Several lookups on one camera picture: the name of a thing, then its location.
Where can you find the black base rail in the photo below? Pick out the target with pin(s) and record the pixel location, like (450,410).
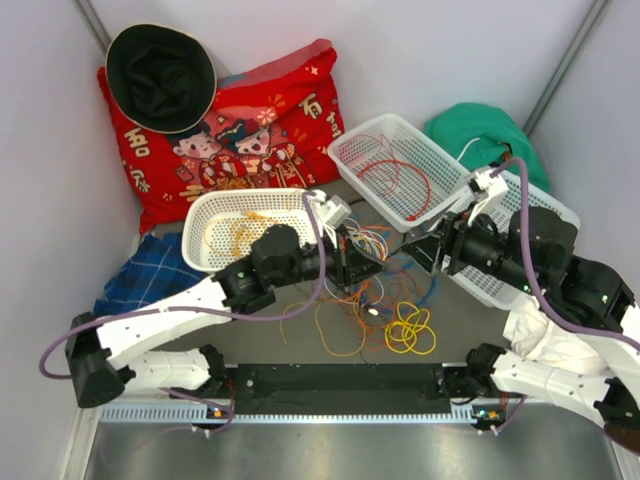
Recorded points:
(337,389)

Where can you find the white basket with rounded corners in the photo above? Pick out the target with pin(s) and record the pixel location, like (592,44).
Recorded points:
(221,227)

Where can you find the white rectangular basket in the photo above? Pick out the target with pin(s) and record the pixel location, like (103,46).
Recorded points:
(486,289)
(396,169)

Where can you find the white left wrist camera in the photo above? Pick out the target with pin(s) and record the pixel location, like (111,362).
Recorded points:
(329,211)

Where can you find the white rectangular basket right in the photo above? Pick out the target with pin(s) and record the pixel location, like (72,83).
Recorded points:
(486,289)

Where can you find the black round hat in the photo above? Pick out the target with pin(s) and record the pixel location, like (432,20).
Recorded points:
(160,78)

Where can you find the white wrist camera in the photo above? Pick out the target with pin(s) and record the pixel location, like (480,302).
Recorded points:
(488,188)
(329,211)

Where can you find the white cloth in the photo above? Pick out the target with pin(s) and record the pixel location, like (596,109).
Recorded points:
(534,336)

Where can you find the green cloth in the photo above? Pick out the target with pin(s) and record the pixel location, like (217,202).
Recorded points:
(477,135)

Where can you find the blue plaid cloth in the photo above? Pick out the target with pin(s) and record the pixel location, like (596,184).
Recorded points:
(157,270)

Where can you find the white rectangular basket centre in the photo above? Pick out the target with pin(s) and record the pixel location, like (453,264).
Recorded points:
(396,169)

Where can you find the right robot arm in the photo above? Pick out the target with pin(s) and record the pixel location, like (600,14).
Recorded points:
(584,297)

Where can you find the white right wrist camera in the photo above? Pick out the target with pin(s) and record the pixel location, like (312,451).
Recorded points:
(488,188)

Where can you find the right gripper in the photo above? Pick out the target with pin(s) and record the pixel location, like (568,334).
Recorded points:
(459,235)

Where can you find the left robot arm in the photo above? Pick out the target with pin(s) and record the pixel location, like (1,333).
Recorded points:
(113,354)

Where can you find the red printed pillow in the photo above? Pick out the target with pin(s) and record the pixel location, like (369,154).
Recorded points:
(268,127)

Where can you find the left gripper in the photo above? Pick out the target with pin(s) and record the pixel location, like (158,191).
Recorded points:
(355,263)

